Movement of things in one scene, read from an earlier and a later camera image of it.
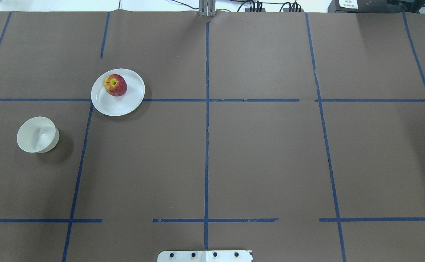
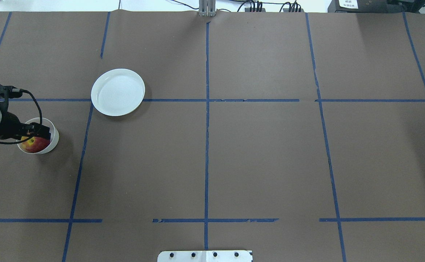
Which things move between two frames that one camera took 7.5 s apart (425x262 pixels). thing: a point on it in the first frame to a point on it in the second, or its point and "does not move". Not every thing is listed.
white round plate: (108, 104) does not move
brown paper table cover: (304, 137) does not move
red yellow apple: (115, 85) to (35, 145)
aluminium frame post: (207, 8) does not move
